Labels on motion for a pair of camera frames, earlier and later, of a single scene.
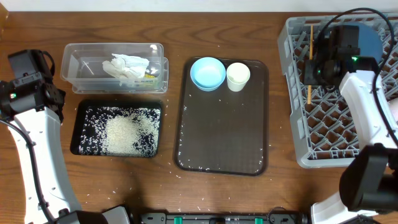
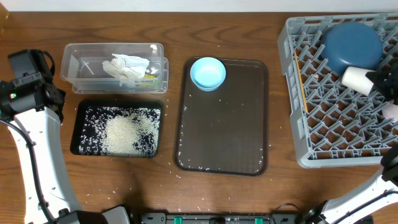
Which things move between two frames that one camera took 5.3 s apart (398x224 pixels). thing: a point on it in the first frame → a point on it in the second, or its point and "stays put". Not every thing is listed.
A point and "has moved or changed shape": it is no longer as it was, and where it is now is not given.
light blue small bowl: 208,73 stays put
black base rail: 283,217 stays put
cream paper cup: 237,74 has moved or changed shape
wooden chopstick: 311,40 → 301,81
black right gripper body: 312,78 → 392,91
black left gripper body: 60,94 stays put
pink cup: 393,107 stays put
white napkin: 126,66 stays put
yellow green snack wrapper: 147,82 stays put
